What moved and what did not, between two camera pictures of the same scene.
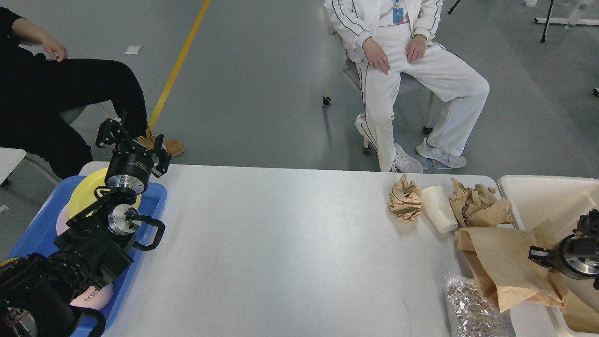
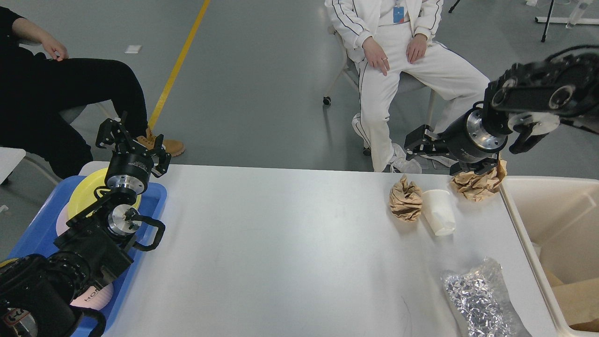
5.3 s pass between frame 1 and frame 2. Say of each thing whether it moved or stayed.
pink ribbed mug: stayed
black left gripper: stayed
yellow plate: stayed
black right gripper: moved
